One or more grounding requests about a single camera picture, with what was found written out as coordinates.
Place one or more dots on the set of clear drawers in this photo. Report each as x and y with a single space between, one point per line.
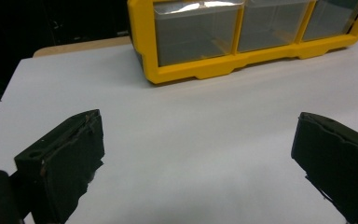
195 40

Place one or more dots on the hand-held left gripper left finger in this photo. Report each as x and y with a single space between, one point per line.
62 155

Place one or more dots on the white board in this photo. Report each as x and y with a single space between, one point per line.
183 124

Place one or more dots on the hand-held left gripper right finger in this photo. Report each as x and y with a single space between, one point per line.
338 161

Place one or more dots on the yellow plastic organizer cabinet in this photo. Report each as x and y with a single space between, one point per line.
199 70

